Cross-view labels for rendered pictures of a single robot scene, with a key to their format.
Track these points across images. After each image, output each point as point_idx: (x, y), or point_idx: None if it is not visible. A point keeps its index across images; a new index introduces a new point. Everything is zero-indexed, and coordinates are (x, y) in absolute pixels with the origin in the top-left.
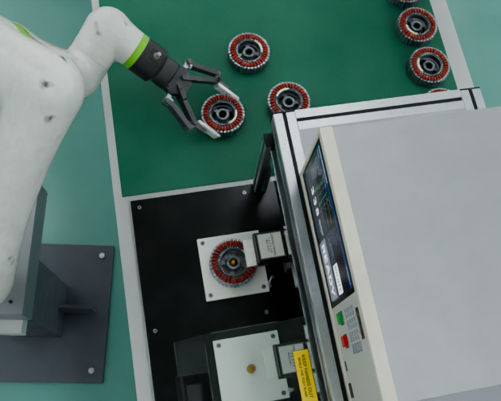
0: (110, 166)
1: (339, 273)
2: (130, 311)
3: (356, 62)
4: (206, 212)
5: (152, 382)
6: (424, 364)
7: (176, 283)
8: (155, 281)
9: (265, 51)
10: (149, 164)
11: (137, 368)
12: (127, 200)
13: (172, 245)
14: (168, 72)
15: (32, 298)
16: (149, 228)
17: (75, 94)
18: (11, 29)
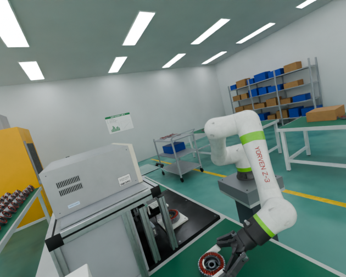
0: (239, 222)
1: None
2: (196, 201)
3: None
4: (190, 227)
5: None
6: (105, 146)
7: (187, 209)
8: (193, 206)
9: None
10: (226, 231)
11: (186, 197)
12: (222, 218)
13: (195, 214)
14: (239, 230)
15: (222, 189)
16: (206, 213)
17: (204, 127)
18: (233, 119)
